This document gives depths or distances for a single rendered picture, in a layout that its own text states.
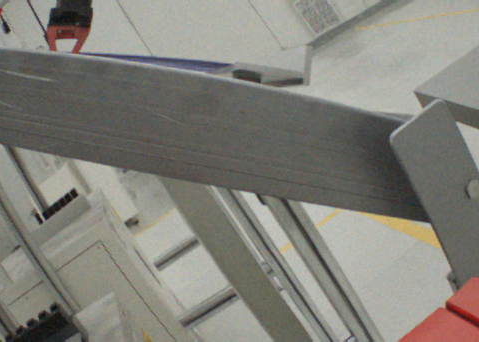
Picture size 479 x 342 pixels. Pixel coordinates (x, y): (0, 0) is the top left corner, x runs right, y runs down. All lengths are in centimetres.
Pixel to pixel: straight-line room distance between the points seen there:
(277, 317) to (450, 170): 101
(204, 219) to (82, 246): 62
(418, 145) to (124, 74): 18
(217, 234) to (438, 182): 96
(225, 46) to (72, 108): 823
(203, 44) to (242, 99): 818
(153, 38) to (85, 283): 676
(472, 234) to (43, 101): 28
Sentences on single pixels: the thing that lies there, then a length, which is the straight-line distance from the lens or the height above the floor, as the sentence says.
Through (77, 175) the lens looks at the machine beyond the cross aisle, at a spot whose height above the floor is 51.
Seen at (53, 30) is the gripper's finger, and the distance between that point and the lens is 105.
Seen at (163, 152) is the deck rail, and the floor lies 82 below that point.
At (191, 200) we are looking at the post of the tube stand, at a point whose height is 63.
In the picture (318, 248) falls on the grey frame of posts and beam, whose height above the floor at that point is 50.
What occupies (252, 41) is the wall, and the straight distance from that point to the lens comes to 875.
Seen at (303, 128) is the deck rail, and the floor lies 78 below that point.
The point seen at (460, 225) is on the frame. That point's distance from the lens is 49.
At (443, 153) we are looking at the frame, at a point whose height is 73.
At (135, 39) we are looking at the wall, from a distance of 860.
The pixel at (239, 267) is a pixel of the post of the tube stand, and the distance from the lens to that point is 142.
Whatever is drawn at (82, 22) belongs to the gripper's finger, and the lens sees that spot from 104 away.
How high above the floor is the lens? 87
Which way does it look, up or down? 10 degrees down
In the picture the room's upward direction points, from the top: 33 degrees counter-clockwise
